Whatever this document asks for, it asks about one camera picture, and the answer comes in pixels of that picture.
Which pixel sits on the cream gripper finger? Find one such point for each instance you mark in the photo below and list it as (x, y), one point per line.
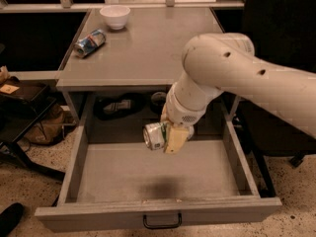
(176, 137)
(164, 115)

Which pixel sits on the black tape roll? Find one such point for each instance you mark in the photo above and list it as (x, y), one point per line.
(157, 102)

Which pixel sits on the black shoe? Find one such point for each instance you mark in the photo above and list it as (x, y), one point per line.
(10, 218)

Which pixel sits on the open grey top drawer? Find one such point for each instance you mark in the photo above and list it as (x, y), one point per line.
(112, 185)

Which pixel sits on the black bag with strap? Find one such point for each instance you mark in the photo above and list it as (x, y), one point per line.
(120, 107)

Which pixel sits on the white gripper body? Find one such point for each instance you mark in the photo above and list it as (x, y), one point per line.
(180, 114)

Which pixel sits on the green white 7up can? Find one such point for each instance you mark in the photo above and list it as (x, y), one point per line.
(155, 135)

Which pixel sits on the brown bag on floor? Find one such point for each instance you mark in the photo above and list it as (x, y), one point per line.
(52, 128)

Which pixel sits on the black side table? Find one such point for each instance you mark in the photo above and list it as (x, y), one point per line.
(20, 111)

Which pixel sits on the white bowl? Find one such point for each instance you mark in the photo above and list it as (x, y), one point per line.
(115, 16)

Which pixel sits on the blue pepsi can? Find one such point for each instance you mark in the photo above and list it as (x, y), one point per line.
(89, 43)

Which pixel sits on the black drawer handle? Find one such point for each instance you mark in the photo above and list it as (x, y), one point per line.
(162, 222)

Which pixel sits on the grey drawer cabinet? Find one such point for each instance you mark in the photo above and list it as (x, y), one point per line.
(144, 57)

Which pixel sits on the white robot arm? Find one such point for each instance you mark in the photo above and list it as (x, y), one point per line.
(218, 63)

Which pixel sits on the yellow sticky note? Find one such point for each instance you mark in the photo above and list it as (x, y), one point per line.
(8, 89)

